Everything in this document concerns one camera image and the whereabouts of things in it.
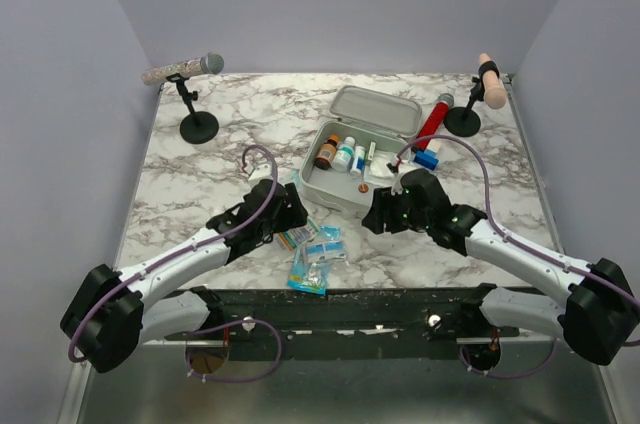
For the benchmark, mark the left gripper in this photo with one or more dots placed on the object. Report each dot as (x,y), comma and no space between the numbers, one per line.
(291,215)

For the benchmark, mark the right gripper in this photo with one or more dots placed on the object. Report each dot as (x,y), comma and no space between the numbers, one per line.
(383,199)

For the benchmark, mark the white gauze pad pack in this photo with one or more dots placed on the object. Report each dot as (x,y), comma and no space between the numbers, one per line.
(376,170)

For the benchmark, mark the cotton swab bag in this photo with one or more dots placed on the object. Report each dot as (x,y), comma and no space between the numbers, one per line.
(308,278)

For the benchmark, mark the amber medicine bottle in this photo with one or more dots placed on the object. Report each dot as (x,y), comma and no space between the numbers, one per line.
(326,153)

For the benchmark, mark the green medicine box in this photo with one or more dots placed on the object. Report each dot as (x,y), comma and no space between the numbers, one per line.
(370,153)

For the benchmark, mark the white green medicine bottle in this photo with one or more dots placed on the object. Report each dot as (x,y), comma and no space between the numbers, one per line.
(344,154)

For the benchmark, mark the grey medicine kit case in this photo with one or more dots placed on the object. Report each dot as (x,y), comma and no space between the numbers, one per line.
(364,124)

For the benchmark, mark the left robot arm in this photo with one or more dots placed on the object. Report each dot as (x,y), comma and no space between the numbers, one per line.
(114,311)

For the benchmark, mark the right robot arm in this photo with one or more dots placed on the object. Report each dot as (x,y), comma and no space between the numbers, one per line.
(587,305)

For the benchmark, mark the light blue sachet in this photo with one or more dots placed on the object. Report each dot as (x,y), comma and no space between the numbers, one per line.
(329,233)

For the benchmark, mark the blue toy brick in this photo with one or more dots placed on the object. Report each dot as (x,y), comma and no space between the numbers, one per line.
(426,159)

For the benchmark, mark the blue white wipes packet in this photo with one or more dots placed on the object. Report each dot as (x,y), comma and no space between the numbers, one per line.
(325,251)

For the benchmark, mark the red toy microphone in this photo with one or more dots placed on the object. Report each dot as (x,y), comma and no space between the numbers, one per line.
(441,107)

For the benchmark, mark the right black mic stand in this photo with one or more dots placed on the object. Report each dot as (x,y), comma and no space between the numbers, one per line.
(464,121)

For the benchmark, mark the black mic stand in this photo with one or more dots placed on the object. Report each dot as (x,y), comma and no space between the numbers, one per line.
(464,121)
(197,127)

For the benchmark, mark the left black mic stand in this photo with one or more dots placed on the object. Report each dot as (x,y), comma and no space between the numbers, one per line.
(197,127)

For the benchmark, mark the beige wooden microphone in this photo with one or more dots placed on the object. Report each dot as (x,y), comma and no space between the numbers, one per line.
(495,95)

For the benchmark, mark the glitter microphone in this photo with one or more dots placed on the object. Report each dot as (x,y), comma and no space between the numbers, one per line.
(210,64)

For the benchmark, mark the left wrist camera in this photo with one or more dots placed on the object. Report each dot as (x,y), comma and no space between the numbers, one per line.
(260,172)

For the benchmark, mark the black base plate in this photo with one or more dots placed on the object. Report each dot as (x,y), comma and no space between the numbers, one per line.
(350,324)

